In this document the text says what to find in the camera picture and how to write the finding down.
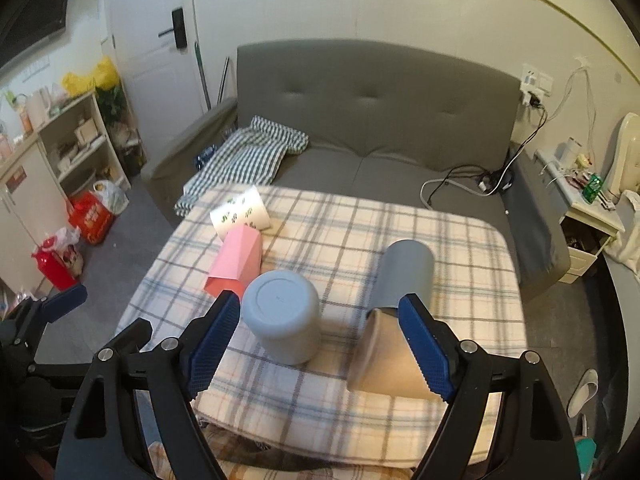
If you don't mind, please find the white plastic bag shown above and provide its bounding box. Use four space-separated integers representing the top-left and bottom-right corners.
92 179 130 216

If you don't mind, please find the beige cup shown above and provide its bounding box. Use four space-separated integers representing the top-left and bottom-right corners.
347 307 436 401

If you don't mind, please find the black door lock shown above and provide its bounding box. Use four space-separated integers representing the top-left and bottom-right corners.
159 7 189 51

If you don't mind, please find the white wall cable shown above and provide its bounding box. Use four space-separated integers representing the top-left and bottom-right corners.
554 57 601 161

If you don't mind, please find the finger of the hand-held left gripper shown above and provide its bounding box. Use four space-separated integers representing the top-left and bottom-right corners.
14 284 87 357

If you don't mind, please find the green plant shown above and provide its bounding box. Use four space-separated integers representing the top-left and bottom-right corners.
95 85 129 127

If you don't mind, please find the green broom handle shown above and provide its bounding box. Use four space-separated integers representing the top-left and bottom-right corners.
191 42 209 111

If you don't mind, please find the white nightstand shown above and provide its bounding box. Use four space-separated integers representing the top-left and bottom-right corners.
532 149 626 286

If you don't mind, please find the green checked cloth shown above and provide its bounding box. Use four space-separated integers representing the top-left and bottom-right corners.
174 116 310 218

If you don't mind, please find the power strip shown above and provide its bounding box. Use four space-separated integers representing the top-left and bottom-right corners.
477 174 514 194

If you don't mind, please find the black television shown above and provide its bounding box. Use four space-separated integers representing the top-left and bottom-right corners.
0 0 81 71

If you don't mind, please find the white door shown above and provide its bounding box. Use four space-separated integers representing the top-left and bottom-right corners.
107 0 211 161

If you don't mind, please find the wall socket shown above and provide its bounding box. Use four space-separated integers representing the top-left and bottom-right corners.
520 63 555 97

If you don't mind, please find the pink cup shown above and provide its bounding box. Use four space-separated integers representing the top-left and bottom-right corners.
203 225 264 298

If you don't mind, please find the white shelf cabinet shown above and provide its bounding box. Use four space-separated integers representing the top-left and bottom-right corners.
37 91 132 196

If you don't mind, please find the white bottle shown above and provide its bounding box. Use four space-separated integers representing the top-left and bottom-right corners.
557 137 581 171

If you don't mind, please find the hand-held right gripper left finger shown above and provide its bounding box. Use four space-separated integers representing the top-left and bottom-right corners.
55 290 243 480

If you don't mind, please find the grey sofa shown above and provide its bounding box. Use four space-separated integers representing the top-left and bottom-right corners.
140 39 572 301

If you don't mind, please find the grey-blue cup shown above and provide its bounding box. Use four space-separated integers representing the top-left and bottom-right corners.
372 239 435 313
241 270 323 366

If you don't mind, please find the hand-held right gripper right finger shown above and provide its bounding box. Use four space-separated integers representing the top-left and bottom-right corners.
398 294 583 480

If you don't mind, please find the red gift bag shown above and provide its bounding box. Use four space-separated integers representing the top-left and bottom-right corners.
68 190 116 246

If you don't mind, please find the plaid table cloth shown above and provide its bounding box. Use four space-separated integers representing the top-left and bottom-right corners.
115 185 531 461

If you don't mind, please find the white cup with green print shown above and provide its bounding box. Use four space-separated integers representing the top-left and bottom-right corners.
209 185 272 242

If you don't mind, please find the red printed bag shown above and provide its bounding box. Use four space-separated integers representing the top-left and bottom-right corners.
31 227 83 291

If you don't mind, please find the black cable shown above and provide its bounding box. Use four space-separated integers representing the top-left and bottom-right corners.
430 102 549 197

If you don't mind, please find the yellow plastic bag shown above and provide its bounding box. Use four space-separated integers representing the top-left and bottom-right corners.
61 56 121 98

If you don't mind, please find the white slipper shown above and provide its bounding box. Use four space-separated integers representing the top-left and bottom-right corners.
566 369 599 418

